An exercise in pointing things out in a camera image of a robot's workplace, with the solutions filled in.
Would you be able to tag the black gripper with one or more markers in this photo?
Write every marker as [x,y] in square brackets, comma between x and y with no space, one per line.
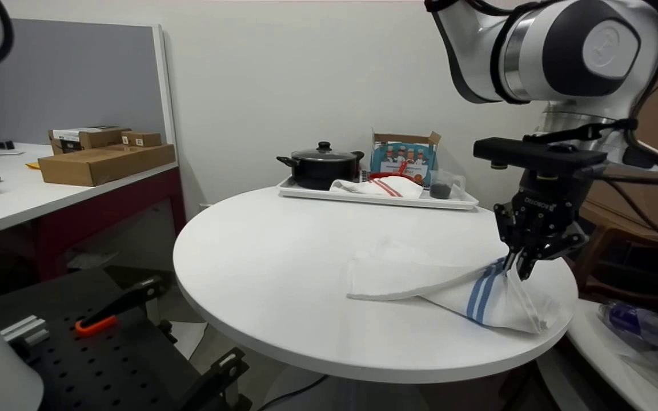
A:
[543,213]

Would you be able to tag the white cloth with blue stripes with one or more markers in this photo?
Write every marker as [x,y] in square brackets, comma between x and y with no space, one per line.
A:
[489,300]

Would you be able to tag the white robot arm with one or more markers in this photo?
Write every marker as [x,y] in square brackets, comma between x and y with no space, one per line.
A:
[559,52]

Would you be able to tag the white cloth with red stripes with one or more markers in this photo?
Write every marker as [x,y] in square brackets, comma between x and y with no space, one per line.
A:
[389,188]

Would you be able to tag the white rectangular tray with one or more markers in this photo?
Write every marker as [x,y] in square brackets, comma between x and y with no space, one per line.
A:
[455,201]

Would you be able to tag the small black cup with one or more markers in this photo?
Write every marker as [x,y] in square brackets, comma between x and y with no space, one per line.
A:
[439,191]

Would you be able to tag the white round side table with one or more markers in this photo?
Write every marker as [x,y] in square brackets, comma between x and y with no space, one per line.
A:
[612,366]

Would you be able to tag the clear plastic bag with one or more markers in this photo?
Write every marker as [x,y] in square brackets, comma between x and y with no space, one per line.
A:
[650,328]

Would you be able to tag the colourful printed cardboard box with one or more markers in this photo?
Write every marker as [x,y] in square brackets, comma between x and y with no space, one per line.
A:
[406,159]

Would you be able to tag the black cooking pot with lid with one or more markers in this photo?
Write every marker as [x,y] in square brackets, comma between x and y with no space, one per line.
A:
[320,169]

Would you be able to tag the small closed cardboard box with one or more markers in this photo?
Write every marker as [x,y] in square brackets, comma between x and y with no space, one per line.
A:
[142,140]

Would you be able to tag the black perforated board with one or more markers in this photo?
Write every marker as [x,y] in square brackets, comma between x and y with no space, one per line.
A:
[108,366]

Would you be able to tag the flat brown cardboard box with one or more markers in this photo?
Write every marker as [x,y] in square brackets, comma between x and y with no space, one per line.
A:
[101,162]

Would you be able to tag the open small cardboard box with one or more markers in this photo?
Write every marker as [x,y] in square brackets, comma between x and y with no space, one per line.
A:
[96,137]

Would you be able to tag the grey partition panel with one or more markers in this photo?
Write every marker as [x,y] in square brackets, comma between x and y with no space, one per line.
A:
[79,82]

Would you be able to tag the silver aluminium profile pieces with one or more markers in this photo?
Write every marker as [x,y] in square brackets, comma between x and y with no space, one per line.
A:
[23,330]

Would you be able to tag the white desk with red front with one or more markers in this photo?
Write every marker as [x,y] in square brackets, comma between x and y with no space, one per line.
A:
[16,195]

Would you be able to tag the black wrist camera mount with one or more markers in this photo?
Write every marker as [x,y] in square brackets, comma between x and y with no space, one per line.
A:
[543,156]

